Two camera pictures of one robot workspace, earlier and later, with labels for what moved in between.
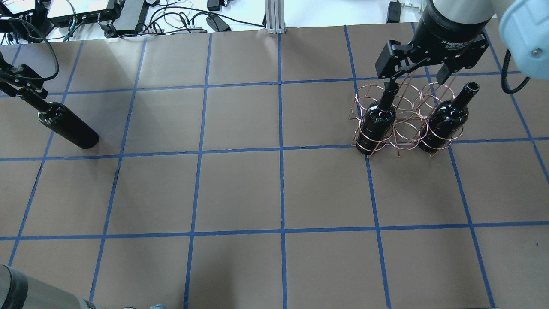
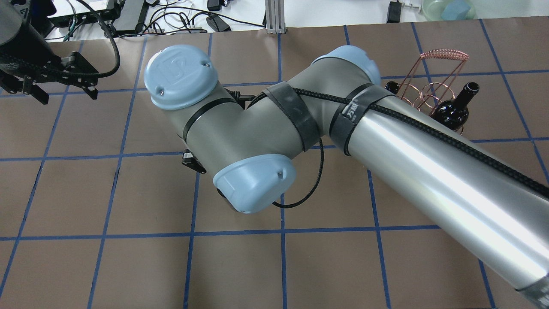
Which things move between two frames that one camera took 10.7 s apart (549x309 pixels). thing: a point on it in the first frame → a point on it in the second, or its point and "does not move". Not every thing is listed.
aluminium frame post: x=275 y=18 does not move
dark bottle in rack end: x=446 y=120 does not move
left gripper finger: x=24 y=72 → x=92 y=92
